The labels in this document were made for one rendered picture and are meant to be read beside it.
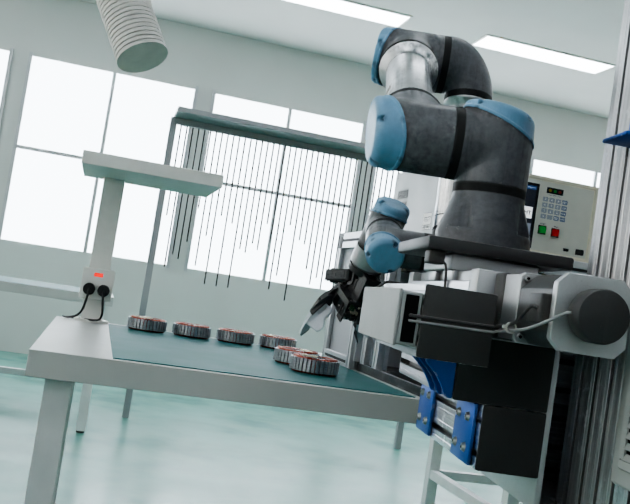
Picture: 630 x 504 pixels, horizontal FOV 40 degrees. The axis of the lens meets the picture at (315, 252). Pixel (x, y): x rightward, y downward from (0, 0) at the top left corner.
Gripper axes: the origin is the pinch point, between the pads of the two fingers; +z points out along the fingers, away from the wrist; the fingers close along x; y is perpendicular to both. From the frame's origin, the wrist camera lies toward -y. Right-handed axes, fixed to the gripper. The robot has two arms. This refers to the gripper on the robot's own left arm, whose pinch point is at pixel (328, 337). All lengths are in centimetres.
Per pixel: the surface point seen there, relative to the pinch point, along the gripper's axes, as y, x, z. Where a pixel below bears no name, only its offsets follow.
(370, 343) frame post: -16.9, 23.2, 11.1
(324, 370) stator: 4.6, -0.3, 5.8
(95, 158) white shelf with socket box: -67, -45, -2
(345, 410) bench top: 23.7, -4.4, 1.3
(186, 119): -363, 68, 85
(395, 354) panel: -18.9, 33.4, 14.7
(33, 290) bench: -260, -14, 162
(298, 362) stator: 1.3, -5.2, 6.8
